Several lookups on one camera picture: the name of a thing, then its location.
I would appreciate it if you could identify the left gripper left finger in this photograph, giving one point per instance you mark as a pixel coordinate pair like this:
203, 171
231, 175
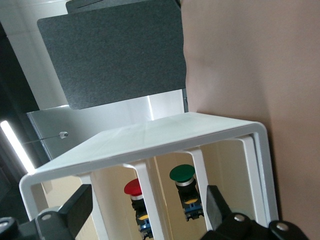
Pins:
75, 210

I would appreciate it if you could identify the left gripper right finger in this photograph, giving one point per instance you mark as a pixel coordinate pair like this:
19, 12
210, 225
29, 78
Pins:
220, 215

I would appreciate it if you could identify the red mushroom push button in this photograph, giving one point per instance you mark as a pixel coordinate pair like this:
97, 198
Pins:
133, 187

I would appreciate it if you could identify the green mushroom push button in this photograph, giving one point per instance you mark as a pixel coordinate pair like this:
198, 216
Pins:
182, 172

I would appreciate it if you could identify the small white knob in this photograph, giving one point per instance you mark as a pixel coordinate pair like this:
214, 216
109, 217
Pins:
63, 135

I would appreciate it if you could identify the white light strip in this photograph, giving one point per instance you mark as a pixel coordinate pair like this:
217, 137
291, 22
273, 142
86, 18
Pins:
15, 145

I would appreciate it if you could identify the dark grey felt panel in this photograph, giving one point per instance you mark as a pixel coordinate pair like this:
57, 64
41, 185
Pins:
75, 7
112, 55

